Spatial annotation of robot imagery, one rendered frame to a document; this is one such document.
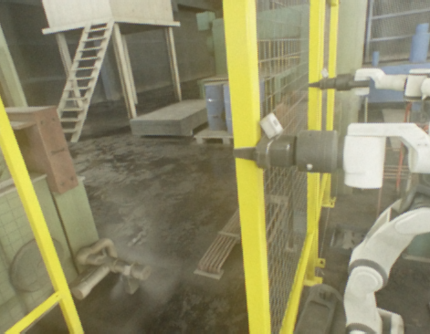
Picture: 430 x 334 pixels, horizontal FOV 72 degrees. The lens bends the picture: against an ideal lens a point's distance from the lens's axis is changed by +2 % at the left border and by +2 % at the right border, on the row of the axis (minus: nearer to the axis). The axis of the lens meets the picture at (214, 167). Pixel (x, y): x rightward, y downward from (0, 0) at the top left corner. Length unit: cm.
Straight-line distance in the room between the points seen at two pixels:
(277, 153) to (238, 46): 22
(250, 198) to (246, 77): 27
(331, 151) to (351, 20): 259
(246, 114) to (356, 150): 22
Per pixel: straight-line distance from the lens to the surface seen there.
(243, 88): 62
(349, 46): 313
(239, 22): 62
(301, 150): 60
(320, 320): 183
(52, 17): 1063
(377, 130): 61
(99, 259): 240
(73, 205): 252
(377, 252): 138
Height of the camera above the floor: 154
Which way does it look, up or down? 21 degrees down
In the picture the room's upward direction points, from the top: 6 degrees counter-clockwise
